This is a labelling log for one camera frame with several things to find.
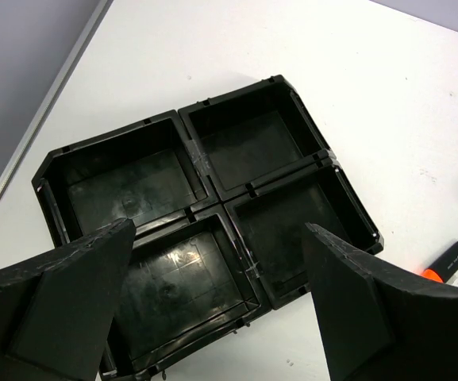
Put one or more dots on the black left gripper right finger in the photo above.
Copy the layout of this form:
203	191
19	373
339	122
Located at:
378	321

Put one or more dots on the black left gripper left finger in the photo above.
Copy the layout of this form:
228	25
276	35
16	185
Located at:
56	308

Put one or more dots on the orange cap black highlighter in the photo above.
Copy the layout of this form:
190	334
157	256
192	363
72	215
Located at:
444	267

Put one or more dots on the black four-compartment organizer tray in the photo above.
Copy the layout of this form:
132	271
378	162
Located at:
219	192

